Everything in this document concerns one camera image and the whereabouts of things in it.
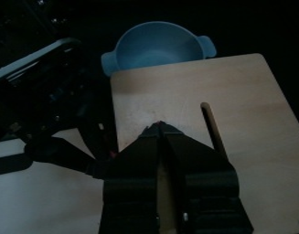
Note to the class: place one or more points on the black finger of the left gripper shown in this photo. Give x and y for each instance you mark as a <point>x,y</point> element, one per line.
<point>62,152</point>
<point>11,164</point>

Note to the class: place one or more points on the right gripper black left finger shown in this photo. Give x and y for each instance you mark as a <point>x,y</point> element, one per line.
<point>131,182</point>

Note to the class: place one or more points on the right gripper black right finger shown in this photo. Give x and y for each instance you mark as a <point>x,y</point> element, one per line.
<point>205,189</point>

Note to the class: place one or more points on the wooden drawer box frame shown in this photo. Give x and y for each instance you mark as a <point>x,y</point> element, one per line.
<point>245,115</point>

